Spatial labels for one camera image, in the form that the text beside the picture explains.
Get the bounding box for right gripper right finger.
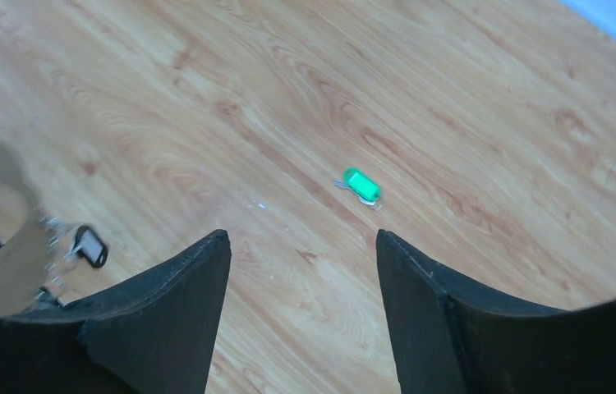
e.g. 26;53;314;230
375;229;616;393

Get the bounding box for black key tag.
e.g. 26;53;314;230
73;225;109;269

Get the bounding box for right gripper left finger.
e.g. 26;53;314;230
0;229;232;393

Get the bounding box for large keyring with small rings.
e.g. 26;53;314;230
0;142;77;318

